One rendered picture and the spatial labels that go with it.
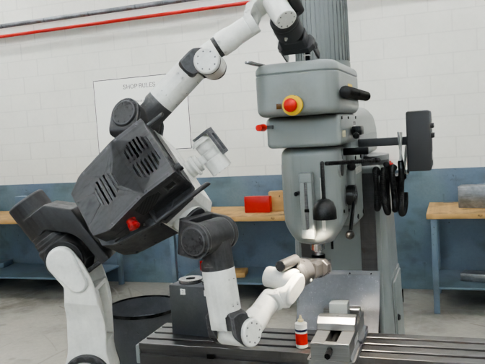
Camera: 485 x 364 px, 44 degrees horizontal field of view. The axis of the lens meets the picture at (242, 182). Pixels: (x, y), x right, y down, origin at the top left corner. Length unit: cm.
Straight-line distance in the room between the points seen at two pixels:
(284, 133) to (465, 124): 437
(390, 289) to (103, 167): 131
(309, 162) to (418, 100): 430
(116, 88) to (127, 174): 561
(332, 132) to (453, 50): 439
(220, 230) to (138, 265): 567
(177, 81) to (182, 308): 88
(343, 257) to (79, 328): 110
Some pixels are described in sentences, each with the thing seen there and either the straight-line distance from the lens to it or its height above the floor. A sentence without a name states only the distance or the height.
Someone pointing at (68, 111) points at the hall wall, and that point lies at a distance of 755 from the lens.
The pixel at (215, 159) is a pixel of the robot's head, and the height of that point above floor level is 162.
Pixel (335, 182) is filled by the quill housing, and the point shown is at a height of 151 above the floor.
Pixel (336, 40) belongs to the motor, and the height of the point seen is 199.
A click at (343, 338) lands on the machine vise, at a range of 198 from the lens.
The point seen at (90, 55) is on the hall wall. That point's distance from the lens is 740.
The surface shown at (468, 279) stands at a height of 25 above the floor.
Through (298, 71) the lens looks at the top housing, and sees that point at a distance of 183.
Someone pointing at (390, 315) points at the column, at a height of 93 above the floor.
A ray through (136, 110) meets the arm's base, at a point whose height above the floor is 177.
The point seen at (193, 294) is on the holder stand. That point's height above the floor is 112.
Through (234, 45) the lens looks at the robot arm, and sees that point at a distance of 183.
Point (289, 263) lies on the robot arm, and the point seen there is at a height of 128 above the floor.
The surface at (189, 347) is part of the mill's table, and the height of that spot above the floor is 96.
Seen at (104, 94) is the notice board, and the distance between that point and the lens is 728.
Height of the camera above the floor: 170
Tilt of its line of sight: 5 degrees down
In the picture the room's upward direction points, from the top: 4 degrees counter-clockwise
